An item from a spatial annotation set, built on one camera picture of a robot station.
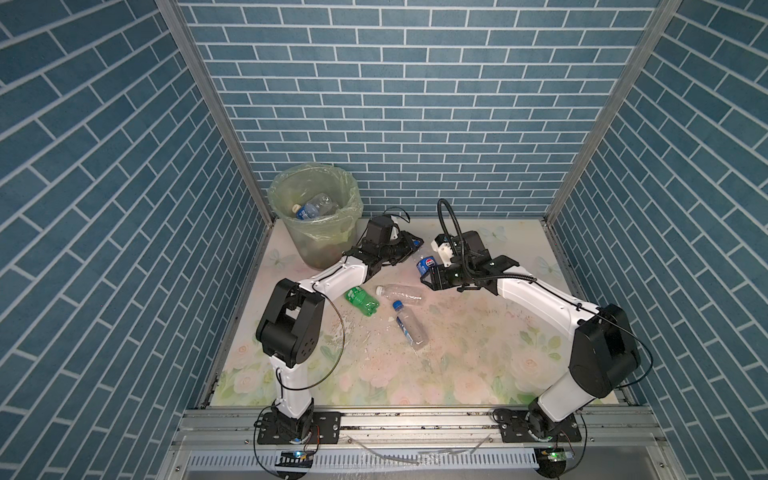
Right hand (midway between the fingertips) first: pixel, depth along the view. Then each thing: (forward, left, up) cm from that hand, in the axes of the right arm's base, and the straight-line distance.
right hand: (425, 274), depth 86 cm
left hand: (+9, +1, +4) cm, 10 cm away
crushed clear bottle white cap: (+4, +8, -18) cm, 19 cm away
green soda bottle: (-3, +21, -11) cm, 24 cm away
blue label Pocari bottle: (+19, +35, +8) cm, 40 cm away
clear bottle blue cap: (-8, +3, -17) cm, 19 cm away
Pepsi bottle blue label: (0, +1, +4) cm, 4 cm away
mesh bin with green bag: (+8, +34, +1) cm, 35 cm away
